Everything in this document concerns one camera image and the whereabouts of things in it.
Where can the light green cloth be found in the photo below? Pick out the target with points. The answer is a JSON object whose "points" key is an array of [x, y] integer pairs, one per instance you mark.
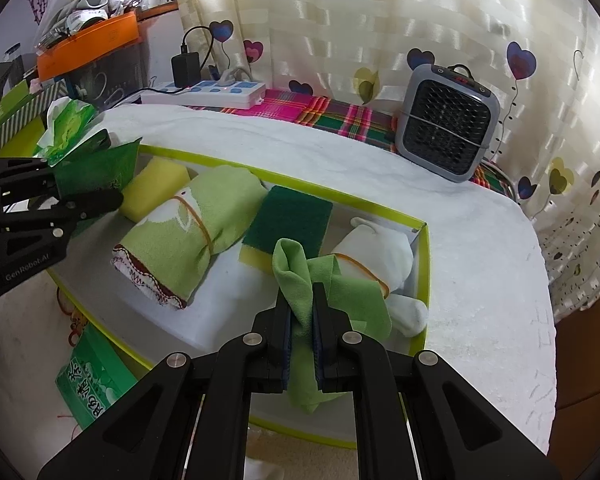
{"points": [[320, 309]]}

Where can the green tea packet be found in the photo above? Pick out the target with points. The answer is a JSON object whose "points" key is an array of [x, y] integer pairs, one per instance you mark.
{"points": [[93, 378], [97, 164]]}

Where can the red tassel ornament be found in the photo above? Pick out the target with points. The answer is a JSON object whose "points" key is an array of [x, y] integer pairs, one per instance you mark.
{"points": [[77, 320]]}

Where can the black charger adapter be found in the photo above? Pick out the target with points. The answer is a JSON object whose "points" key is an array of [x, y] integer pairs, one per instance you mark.
{"points": [[186, 68]]}

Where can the orange storage bin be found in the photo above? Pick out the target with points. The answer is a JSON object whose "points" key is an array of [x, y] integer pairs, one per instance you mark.
{"points": [[88, 45]]}

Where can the green tissue pack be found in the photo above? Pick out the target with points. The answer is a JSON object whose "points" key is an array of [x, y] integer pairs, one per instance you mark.
{"points": [[67, 120]]}

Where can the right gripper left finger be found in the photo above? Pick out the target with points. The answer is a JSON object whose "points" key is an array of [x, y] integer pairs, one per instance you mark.
{"points": [[188, 417]]}

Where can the white green baby socks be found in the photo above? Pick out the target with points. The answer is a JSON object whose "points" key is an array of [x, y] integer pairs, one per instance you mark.
{"points": [[258, 470]]}

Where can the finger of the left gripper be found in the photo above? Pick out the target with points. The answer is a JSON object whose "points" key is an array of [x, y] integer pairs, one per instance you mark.
{"points": [[90, 205], [27, 176]]}

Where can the white towel mat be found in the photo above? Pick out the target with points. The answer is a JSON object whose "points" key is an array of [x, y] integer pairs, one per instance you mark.
{"points": [[490, 313]]}

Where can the pink plaid cloth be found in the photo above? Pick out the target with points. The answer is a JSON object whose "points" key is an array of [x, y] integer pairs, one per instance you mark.
{"points": [[355, 122]]}

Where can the heart pattern curtain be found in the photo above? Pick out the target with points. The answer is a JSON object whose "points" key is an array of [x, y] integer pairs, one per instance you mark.
{"points": [[540, 58]]}

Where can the large yellow sponge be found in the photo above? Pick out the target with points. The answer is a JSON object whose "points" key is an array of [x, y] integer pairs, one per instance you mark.
{"points": [[157, 182]]}

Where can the green towel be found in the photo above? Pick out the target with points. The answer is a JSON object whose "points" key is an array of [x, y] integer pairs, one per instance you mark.
{"points": [[167, 254]]}

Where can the white blue power strip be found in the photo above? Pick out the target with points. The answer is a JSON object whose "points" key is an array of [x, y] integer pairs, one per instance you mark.
{"points": [[242, 95]]}

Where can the wooden cabinet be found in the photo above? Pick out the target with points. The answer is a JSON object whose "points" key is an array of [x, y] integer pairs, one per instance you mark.
{"points": [[575, 436]]}

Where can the lime green gift box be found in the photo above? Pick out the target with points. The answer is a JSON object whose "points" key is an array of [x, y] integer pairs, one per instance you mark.
{"points": [[34, 106]]}

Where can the grey small heater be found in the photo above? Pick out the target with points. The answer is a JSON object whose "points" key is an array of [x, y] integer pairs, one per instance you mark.
{"points": [[447, 121]]}

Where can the yellow green scouring sponge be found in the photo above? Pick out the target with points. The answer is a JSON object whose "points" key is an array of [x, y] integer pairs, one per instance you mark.
{"points": [[285, 213]]}

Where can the lime green tray box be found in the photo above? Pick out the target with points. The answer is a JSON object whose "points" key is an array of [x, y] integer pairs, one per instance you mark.
{"points": [[226, 302]]}

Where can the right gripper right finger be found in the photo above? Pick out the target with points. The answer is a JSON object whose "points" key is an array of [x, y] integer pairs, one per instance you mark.
{"points": [[417, 418]]}

